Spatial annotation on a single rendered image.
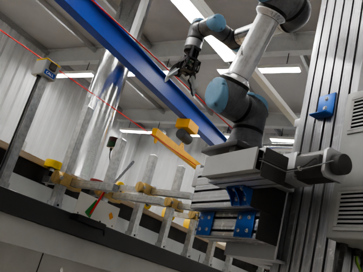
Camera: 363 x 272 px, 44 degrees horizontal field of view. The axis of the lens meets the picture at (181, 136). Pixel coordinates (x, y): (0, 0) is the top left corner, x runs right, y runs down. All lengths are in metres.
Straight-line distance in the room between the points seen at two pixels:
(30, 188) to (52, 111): 9.35
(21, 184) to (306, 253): 1.21
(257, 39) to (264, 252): 0.74
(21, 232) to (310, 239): 1.05
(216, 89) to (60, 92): 10.08
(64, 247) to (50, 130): 9.49
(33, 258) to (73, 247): 0.22
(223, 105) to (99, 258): 0.95
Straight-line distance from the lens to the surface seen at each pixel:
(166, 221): 2.43
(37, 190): 2.10
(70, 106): 11.81
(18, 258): 2.10
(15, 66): 10.77
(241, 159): 1.33
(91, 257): 2.09
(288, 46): 7.93
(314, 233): 1.47
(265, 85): 4.13
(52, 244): 1.94
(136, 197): 1.99
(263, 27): 1.66
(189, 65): 1.95
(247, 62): 1.63
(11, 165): 1.76
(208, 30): 1.99
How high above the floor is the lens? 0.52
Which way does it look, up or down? 19 degrees up
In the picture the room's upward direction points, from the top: 15 degrees clockwise
